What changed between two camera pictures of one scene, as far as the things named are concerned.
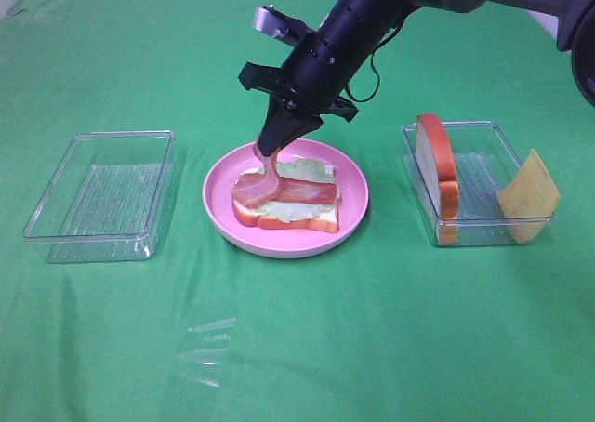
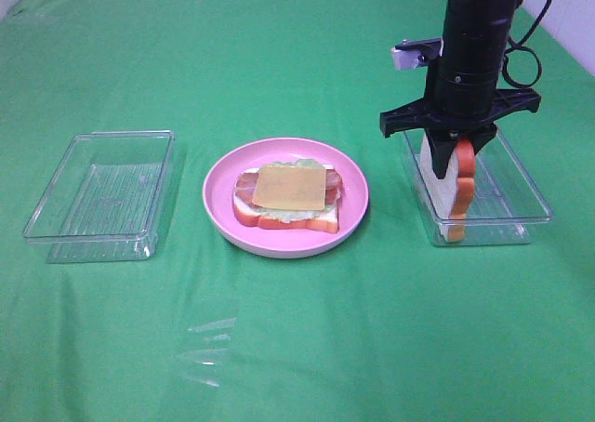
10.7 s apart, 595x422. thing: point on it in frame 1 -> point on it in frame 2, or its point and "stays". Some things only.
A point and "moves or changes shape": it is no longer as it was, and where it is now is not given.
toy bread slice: (327, 221) stays
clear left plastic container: (107, 198) stays
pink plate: (219, 209) stays
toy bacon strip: (306, 190) -> (334, 186)
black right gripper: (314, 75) -> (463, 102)
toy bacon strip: (257, 190) moves or changes shape
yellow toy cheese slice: (529, 200) -> (291, 187)
